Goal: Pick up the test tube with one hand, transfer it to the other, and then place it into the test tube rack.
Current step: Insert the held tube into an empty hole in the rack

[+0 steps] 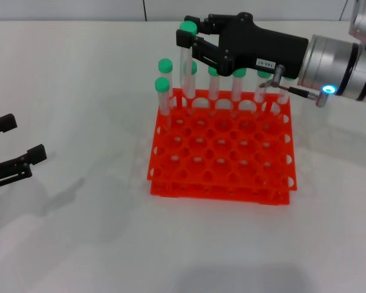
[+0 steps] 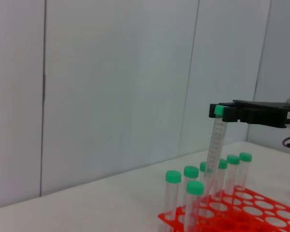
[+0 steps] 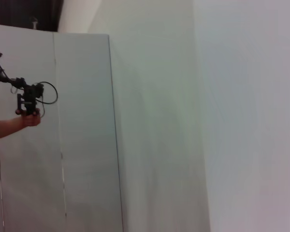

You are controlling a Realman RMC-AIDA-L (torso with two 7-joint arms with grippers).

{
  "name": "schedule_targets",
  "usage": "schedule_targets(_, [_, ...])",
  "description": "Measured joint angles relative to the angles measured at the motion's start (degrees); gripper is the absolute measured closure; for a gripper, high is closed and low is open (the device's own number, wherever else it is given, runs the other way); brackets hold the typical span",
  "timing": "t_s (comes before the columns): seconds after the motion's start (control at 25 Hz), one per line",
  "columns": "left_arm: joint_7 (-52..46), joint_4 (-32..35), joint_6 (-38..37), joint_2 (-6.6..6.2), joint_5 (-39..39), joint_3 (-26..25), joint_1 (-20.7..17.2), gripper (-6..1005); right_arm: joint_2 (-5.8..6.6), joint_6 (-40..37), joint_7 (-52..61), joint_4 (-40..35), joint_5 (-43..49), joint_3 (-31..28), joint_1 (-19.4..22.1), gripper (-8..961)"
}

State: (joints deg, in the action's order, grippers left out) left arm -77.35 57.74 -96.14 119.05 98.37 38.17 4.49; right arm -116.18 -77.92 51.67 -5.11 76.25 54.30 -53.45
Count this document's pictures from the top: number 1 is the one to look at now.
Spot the silver right arm cable connector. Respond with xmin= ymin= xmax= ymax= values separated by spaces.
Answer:
xmin=259 ymin=63 xmax=333 ymax=107

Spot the green-capped clear test tube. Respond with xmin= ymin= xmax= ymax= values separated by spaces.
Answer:
xmin=231 ymin=67 xmax=247 ymax=101
xmin=154 ymin=77 xmax=172 ymax=126
xmin=182 ymin=60 xmax=198 ymax=101
xmin=157 ymin=59 xmax=174 ymax=104
xmin=207 ymin=65 xmax=223 ymax=101
xmin=255 ymin=70 xmax=273 ymax=103
xmin=177 ymin=20 xmax=198 ymax=100
xmin=276 ymin=76 xmax=296 ymax=104

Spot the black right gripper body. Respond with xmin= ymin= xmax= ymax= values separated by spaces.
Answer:
xmin=216 ymin=12 xmax=309 ymax=79

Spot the orange test tube rack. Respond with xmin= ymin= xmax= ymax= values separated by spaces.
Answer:
xmin=146 ymin=87 xmax=298 ymax=206

